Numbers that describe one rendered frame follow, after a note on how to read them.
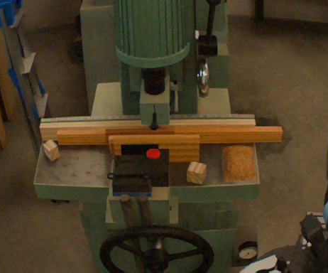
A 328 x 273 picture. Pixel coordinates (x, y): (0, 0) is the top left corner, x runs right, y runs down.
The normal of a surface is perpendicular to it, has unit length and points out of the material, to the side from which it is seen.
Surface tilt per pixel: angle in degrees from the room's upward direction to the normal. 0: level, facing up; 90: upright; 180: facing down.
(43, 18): 90
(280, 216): 0
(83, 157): 0
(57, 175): 0
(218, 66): 90
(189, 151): 90
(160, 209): 90
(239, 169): 28
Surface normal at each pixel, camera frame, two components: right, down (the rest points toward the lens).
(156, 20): 0.18, 0.65
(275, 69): -0.03, -0.74
